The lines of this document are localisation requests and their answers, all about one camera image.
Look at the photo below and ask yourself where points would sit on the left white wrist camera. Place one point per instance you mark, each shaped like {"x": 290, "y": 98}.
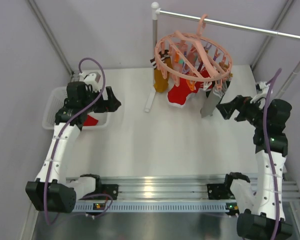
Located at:
{"x": 92, "y": 79}

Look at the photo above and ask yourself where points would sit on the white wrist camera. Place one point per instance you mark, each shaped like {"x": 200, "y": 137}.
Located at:
{"x": 92, "y": 79}
{"x": 262, "y": 87}

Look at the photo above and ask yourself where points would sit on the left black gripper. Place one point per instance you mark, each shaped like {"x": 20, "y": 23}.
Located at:
{"x": 110, "y": 105}

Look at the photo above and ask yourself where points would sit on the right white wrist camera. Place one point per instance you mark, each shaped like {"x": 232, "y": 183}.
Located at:
{"x": 262, "y": 87}

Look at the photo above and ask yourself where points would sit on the silver white clothes rack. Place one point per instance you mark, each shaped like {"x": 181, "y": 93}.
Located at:
{"x": 270, "y": 33}

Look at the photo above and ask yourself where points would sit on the pink round clip hanger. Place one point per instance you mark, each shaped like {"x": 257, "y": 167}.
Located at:
{"x": 194, "y": 58}

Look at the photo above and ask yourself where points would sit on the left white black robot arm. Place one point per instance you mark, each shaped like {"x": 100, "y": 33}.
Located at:
{"x": 62, "y": 140}

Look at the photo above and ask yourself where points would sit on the mustard yellow striped sock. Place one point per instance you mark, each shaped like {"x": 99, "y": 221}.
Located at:
{"x": 160, "y": 83}

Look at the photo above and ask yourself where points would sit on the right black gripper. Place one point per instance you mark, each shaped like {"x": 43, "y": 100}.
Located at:
{"x": 240, "y": 103}

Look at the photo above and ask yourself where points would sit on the white plastic mesh basket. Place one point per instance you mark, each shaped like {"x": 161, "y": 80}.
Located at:
{"x": 56, "y": 101}

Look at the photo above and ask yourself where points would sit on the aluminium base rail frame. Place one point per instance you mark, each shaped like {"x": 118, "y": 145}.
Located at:
{"x": 142, "y": 195}

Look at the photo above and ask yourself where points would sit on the grey sock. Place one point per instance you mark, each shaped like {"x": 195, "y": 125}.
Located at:
{"x": 214, "y": 98}

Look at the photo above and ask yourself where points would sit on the red white santa sock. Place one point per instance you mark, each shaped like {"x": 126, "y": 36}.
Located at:
{"x": 177, "y": 96}

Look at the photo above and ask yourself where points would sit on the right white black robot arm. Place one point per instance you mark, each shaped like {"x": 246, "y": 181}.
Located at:
{"x": 261, "y": 215}

